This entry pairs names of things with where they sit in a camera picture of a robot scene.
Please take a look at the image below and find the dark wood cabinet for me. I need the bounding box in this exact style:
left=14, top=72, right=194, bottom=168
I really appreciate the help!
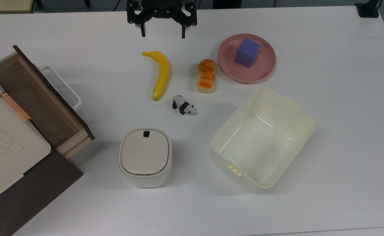
left=0, top=149, right=84, bottom=236

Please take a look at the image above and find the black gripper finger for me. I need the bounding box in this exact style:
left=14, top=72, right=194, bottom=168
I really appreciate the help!
left=177, top=1, right=198, bottom=39
left=127, top=1, right=147, bottom=37

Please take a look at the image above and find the yellow toy banana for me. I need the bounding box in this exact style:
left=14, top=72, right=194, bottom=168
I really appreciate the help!
left=142, top=50, right=170, bottom=101

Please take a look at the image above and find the white drawer handle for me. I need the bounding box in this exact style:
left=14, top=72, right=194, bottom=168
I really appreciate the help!
left=39, top=66, right=82, bottom=110

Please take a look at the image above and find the cream plastic storage box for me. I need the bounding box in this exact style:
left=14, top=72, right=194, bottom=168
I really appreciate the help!
left=0, top=62, right=52, bottom=207

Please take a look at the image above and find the orange storage box latch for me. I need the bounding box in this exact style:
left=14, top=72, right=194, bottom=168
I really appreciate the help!
left=0, top=92, right=31, bottom=122

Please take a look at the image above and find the light wooden desk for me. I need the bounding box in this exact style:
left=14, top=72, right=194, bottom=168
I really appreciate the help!
left=0, top=0, right=36, bottom=14

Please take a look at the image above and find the orange glazed toy bread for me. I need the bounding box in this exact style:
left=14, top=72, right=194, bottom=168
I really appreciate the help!
left=196, top=59, right=216, bottom=94

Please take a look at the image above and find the cream open plastic bin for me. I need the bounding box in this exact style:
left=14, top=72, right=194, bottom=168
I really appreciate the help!
left=211, top=86, right=316, bottom=194

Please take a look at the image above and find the pink plastic plate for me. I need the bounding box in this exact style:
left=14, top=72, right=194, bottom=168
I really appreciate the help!
left=217, top=33, right=276, bottom=84

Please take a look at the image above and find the black and white panda toy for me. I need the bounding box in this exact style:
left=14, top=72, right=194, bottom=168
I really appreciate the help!
left=172, top=95, right=197, bottom=116

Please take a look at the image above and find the cream lidded trash can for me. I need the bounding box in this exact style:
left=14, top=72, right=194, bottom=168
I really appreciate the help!
left=118, top=128, right=173, bottom=188

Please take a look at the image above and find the black clamp block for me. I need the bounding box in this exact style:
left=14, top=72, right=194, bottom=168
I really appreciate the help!
left=355, top=0, right=380, bottom=18

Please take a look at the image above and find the purple foam cube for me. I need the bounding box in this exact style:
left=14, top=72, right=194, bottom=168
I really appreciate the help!
left=234, top=38, right=262, bottom=68

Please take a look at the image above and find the wooden drawer with dark front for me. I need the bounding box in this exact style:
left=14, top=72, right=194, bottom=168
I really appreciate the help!
left=0, top=45, right=95, bottom=159

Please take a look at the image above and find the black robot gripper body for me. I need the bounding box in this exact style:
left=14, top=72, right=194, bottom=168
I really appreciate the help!
left=139, top=0, right=186, bottom=19

